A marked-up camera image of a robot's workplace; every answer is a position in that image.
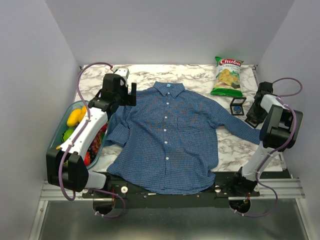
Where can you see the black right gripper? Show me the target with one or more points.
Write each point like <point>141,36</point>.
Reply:
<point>251,114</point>

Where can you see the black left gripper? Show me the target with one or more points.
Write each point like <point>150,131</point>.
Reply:
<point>129,99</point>

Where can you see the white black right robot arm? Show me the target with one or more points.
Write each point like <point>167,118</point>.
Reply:
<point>279,131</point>

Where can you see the green cassava chips bag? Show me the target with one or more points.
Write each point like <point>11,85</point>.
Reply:
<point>227,78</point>

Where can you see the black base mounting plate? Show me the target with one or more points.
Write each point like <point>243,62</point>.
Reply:
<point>162,197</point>

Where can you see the teal plastic fruit basket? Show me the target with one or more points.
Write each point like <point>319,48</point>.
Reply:
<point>56,135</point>

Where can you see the black box with blue brooch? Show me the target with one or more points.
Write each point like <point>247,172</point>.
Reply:
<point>236,106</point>

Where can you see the black box with gold brooch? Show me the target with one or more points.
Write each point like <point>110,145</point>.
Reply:
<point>252,122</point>

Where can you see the dark purple grapes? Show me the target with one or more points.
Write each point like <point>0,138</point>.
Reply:
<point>96,143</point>

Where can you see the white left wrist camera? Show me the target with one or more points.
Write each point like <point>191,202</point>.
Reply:
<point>123,72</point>

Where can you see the blue checked shirt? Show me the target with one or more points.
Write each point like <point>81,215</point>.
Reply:
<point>170,135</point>

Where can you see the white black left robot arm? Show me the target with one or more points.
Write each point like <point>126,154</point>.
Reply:
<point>66,165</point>

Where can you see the yellow mango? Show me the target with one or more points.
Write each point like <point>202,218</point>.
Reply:
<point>73,118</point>

